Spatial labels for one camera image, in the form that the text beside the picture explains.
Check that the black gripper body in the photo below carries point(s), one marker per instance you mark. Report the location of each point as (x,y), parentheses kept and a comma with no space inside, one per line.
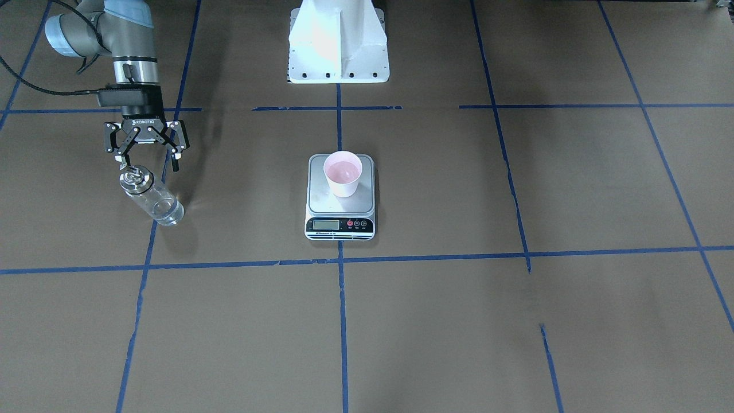
(144,113)

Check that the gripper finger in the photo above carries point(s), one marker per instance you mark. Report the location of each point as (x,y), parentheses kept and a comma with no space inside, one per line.
(174,154)
(121,154)

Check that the glass sauce dispenser bottle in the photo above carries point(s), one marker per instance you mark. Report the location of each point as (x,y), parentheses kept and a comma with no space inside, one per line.
(151,195)

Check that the pink plastic cup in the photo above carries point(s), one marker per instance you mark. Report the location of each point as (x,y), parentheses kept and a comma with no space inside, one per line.
(343,170)

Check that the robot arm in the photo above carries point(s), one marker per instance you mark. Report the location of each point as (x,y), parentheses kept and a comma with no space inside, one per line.
(124,32)

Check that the digital kitchen scale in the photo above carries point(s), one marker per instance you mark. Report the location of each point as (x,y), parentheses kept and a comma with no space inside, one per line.
(329,217)

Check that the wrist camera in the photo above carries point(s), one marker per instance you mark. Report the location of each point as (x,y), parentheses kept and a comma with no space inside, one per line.
(124,95)

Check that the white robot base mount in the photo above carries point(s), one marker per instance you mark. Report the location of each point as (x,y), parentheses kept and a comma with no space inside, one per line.
(337,42)

